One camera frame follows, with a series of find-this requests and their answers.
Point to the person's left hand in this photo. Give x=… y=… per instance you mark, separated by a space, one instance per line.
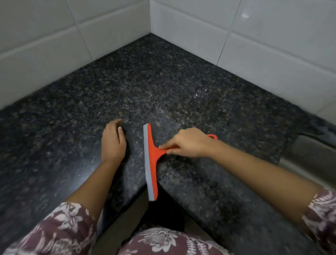
x=112 y=145

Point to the person's right hand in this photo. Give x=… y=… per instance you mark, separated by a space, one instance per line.
x=190 y=143

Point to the person's right thumb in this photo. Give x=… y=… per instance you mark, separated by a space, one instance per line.
x=172 y=151

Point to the person's left thumb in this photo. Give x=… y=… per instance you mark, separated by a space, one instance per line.
x=121 y=135

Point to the orange squeegee with grey blade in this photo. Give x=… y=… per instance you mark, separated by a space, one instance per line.
x=151 y=157

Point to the person's left forearm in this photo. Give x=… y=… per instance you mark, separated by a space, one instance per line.
x=91 y=182

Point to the person's right forearm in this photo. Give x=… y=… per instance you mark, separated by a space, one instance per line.
x=265 y=178

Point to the floral maroon garment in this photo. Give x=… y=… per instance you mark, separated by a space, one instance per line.
x=65 y=231

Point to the stainless steel sink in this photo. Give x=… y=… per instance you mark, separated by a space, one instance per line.
x=309 y=155

